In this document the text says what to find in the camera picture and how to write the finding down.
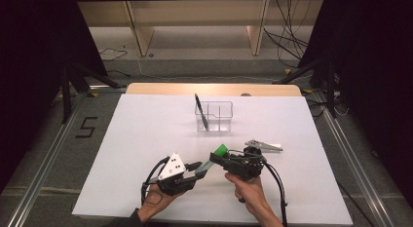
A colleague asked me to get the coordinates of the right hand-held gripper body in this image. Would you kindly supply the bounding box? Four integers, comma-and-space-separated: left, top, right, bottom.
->
224, 138, 283, 182

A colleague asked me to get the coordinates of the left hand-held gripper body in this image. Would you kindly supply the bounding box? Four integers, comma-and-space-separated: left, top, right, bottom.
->
157, 152, 199, 197

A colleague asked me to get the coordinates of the clear plastic organizer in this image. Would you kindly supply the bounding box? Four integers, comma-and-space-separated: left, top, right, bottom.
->
194, 100, 234, 133

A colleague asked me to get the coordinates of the black pen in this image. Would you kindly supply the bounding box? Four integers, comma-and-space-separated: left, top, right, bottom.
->
194, 93, 209, 132

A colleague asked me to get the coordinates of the person's right hand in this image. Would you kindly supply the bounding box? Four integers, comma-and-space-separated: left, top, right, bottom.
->
224, 172, 273, 220

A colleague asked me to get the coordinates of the person's left hand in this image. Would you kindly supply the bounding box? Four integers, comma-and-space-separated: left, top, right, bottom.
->
137, 182, 183, 224

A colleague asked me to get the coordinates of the white table board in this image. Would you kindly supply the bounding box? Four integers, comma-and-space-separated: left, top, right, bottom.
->
71, 93, 355, 226

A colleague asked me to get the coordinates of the black metal stand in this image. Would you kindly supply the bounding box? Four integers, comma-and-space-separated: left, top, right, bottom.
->
59, 62, 128, 124
272, 55, 339, 119

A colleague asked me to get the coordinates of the light wooden shelf unit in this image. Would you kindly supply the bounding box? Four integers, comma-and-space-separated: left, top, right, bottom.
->
77, 0, 325, 57

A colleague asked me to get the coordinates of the black curtain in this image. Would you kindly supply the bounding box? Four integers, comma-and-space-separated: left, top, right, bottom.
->
297, 0, 413, 202
0, 0, 109, 193

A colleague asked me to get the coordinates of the left hand-held gripper cable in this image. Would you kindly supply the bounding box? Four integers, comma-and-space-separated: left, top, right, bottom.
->
140, 156, 171, 206

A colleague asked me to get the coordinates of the hand-held gripper cable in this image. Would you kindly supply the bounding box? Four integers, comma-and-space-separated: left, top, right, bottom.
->
259, 160, 290, 227
140, 156, 171, 206

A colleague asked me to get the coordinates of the right hand-held gripper cable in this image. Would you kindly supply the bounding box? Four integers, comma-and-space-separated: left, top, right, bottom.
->
259, 160, 290, 227

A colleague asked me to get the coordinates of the aluminium floor rail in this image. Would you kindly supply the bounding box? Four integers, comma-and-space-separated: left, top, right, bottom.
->
313, 90, 396, 227
6, 93, 91, 227

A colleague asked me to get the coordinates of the thin black floor cable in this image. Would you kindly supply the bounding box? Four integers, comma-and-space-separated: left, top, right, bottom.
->
97, 46, 130, 62

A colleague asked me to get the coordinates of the bundle of black cables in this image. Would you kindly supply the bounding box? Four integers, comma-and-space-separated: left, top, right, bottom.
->
262, 0, 314, 69

